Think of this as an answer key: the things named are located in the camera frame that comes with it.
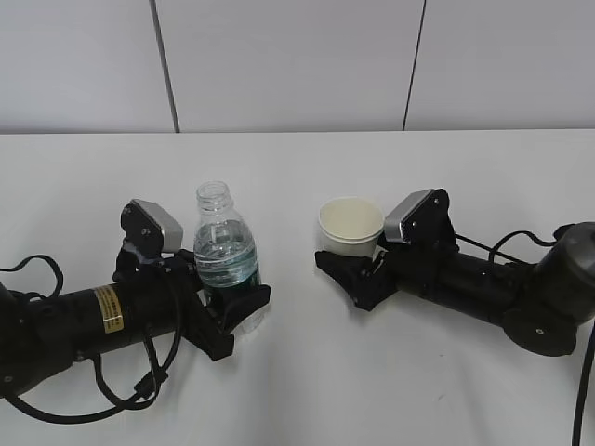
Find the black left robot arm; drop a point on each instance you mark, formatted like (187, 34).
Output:
(44, 336)

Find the clear green-label water bottle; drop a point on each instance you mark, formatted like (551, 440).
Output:
(224, 248)

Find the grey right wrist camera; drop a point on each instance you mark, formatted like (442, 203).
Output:
(421, 219)

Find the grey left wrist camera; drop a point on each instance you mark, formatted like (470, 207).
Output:
(150, 231)

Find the white paper cup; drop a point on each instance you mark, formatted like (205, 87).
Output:
(349, 226)

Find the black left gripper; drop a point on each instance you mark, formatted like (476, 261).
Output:
(242, 310)

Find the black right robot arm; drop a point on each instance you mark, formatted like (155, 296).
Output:
(538, 306)

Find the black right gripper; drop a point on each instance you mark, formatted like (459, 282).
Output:
(368, 281)

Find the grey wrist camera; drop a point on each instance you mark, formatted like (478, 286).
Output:
(150, 231)
(421, 219)

